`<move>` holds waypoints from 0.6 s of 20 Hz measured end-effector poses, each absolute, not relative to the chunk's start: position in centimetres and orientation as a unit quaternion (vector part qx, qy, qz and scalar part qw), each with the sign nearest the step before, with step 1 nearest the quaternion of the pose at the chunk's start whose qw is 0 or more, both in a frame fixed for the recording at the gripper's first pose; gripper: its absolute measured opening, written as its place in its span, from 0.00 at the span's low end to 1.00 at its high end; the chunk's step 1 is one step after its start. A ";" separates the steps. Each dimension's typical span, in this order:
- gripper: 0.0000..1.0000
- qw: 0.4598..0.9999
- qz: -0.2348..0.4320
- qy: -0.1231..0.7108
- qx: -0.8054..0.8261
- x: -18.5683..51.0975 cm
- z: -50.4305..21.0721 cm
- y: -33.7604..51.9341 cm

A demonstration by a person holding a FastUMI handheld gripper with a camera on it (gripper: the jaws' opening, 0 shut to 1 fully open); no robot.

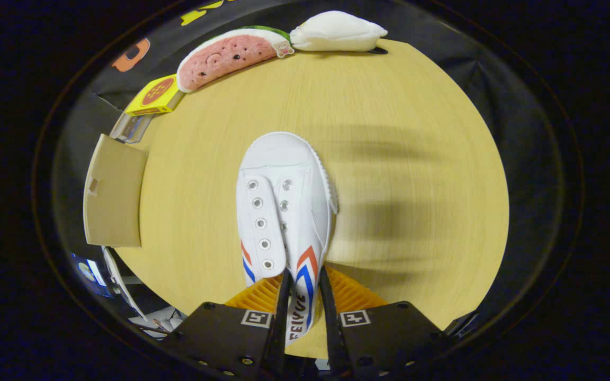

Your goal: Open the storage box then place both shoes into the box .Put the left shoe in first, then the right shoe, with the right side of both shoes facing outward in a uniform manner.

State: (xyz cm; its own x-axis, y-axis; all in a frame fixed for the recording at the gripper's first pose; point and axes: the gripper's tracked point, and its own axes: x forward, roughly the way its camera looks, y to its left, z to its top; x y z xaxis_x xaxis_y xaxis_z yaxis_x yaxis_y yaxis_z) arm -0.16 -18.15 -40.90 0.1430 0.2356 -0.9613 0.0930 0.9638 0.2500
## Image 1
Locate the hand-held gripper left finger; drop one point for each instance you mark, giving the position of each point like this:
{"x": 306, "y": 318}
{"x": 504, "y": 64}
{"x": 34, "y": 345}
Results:
{"x": 279, "y": 328}

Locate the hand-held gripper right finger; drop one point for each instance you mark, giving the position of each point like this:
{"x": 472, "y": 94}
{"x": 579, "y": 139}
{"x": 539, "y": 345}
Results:
{"x": 330, "y": 328}

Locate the white canvas shoe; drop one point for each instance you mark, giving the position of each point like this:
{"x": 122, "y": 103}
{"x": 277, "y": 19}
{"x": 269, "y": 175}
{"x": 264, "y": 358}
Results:
{"x": 284, "y": 159}

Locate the beige fabric storage box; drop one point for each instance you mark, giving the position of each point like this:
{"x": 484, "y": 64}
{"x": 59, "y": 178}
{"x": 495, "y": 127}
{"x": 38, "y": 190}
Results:
{"x": 114, "y": 196}

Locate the white device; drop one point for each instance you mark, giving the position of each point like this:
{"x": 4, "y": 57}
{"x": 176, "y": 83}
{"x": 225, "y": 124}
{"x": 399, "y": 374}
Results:
{"x": 117, "y": 280}

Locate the lit computer screen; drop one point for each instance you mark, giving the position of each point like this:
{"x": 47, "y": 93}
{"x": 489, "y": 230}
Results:
{"x": 90, "y": 272}

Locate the grey book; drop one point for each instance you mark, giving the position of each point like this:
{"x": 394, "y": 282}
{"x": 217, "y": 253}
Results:
{"x": 119, "y": 127}

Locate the yellow book red circle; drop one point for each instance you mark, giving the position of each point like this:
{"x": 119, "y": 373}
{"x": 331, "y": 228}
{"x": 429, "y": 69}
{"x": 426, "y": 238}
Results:
{"x": 154, "y": 95}

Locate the watermelon slice plush toy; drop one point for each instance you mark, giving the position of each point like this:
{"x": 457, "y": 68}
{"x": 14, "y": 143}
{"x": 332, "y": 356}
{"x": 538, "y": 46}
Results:
{"x": 231, "y": 55}

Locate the white plush toy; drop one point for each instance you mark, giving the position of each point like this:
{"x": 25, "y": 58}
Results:
{"x": 337, "y": 32}

